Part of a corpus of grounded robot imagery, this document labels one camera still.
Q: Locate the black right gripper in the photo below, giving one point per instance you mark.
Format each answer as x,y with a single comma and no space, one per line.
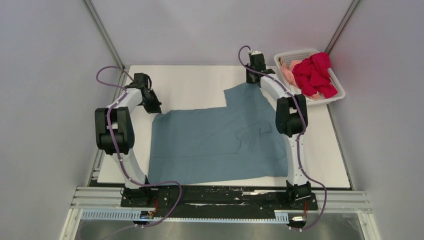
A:
249,80

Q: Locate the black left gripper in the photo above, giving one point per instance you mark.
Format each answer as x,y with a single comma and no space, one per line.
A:
156,108

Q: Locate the blue-grey t-shirt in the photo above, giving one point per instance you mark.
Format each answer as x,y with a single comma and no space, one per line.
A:
236,142

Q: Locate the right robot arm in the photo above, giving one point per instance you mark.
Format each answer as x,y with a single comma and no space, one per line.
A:
291,120

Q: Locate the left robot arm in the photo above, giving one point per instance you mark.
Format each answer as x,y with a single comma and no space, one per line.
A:
115,136

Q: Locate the white plastic laundry basket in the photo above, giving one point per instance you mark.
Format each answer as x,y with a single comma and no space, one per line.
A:
289,56

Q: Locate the pink t-shirt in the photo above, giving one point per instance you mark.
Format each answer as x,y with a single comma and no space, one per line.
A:
287,71

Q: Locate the white t-shirt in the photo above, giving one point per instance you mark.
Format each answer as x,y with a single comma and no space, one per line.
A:
298,91

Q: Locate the red t-shirt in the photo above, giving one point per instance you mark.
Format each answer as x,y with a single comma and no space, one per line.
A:
313,78

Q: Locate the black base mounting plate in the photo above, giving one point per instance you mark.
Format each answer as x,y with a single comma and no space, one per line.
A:
220,202

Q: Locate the aluminium frame rail left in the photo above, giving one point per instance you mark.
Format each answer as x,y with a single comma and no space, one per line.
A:
116,74

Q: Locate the aluminium frame rail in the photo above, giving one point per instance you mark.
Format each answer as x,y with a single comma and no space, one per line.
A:
116,74
342,25

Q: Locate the aluminium frame rail right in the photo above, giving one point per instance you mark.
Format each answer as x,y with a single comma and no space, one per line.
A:
342,25

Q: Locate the aluminium front frame beam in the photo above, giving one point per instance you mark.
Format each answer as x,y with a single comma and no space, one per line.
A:
338,201

